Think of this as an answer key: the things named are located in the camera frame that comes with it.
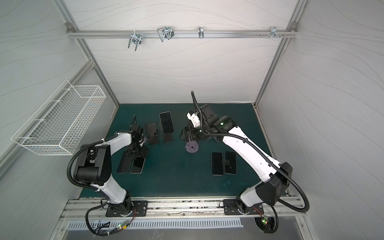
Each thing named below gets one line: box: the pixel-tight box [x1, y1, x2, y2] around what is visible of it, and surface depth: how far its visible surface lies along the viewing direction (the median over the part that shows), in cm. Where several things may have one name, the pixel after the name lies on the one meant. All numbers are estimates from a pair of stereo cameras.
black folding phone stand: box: [145, 122, 160, 145], surface depth 97 cm
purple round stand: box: [185, 140, 199, 153], surface depth 94 cm
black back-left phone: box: [159, 111, 175, 135], surface depth 97 cm
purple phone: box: [211, 151, 224, 176], surface depth 91 cm
